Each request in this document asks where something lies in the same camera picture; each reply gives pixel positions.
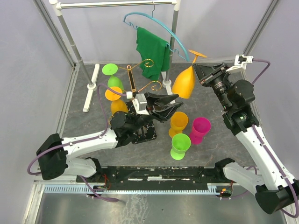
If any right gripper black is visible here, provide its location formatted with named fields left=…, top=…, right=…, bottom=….
left=192, top=62, right=233, bottom=111

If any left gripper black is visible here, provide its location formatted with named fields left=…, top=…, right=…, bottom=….
left=130, top=92, right=184, bottom=133

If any orange wine glass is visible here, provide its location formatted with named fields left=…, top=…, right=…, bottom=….
left=171, top=49, right=207, bottom=99
left=105, top=89, right=128, bottom=115
left=169, top=112, right=189, bottom=138

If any gold wine glass rack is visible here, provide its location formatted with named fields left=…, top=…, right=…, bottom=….
left=118, top=59, right=162, bottom=144

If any lime green wine glass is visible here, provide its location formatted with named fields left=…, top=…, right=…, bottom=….
left=102, top=63, right=124, bottom=91

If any silver white clothes rail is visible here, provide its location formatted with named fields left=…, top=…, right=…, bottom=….
left=49, top=0, right=189, bottom=112

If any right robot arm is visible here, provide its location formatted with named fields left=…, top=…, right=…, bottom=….
left=192, top=63, right=299, bottom=218

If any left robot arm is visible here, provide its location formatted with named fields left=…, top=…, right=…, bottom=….
left=36, top=92, right=183, bottom=182

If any pink wine glass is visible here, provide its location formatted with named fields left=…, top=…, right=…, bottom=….
left=189, top=117, right=212, bottom=145

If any green cloth on hanger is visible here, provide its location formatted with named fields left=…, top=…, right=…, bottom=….
left=136, top=27, right=170, bottom=81

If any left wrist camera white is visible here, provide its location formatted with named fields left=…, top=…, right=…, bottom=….
left=126, top=91, right=149, bottom=115

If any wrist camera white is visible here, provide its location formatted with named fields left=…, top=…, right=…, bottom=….
left=226, top=55, right=254, bottom=74
left=126, top=91, right=149, bottom=115

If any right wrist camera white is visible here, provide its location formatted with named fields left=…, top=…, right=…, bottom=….
left=226, top=55, right=254, bottom=74

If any teal wire clothes hanger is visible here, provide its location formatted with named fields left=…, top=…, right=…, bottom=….
left=123, top=1, right=190, bottom=63

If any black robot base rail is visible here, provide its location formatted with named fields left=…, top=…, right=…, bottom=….
left=86, top=166, right=231, bottom=191

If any light blue cable duct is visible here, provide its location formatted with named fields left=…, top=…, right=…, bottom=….
left=43, top=184, right=220, bottom=196

